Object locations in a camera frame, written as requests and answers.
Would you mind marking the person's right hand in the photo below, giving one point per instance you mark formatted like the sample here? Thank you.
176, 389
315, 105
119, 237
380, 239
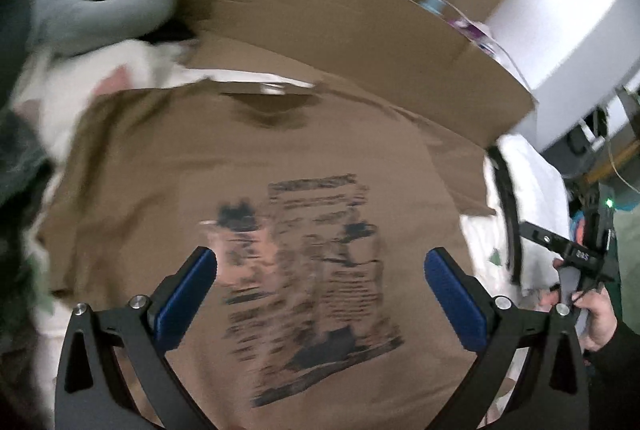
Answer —
601, 321

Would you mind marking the brown printed t-shirt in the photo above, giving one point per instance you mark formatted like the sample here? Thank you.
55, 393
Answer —
320, 209

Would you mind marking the flattened brown cardboard sheet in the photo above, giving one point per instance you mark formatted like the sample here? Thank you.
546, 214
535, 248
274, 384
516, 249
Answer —
391, 48

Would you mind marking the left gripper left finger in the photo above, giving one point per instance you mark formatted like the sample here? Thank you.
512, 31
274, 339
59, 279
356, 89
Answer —
92, 393

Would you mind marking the cream bear print bedsheet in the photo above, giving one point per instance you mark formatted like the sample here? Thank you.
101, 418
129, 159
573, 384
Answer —
52, 94

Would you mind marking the white board panel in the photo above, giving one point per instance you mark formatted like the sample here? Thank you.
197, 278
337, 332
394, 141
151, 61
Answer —
572, 55

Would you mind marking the white folded garment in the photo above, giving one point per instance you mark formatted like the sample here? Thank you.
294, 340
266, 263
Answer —
539, 198

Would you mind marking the grey neck pillow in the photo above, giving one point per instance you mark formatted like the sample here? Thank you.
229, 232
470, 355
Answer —
70, 27

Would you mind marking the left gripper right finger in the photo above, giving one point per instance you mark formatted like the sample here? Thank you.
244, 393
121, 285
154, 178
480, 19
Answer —
552, 389

